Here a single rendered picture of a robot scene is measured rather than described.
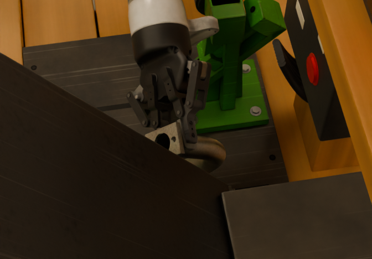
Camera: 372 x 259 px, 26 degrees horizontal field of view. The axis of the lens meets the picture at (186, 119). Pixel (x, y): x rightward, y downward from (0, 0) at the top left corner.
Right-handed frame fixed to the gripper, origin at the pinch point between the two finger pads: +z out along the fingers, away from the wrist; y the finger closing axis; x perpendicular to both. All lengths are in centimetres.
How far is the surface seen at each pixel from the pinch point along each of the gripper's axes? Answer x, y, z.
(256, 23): 21.0, 0.4, -19.6
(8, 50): 11, -48, -32
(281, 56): 9.4, 11.4, -8.3
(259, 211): 2.2, 8.9, 11.2
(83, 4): 25, -41, -41
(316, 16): -11.6, 29.9, -1.9
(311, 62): -4.6, 24.2, -0.6
